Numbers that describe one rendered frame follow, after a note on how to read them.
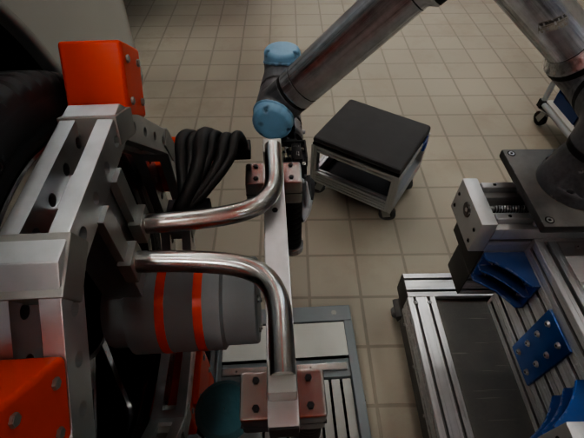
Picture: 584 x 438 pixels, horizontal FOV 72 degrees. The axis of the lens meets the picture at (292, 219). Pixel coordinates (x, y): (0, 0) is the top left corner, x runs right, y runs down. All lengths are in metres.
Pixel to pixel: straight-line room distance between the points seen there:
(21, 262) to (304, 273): 1.36
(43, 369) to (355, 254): 1.48
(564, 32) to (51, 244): 0.83
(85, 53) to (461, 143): 2.08
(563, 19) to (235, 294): 0.70
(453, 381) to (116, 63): 1.13
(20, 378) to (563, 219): 0.85
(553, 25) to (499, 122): 1.81
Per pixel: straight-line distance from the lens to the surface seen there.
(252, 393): 0.46
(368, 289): 1.65
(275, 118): 0.73
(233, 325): 0.57
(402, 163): 1.65
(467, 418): 1.29
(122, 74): 0.56
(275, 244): 0.51
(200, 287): 0.56
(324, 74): 0.70
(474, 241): 0.93
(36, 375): 0.37
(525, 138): 2.60
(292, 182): 0.63
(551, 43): 0.90
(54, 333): 0.39
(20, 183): 0.50
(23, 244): 0.40
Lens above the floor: 1.39
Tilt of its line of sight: 49 degrees down
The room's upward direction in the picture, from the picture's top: straight up
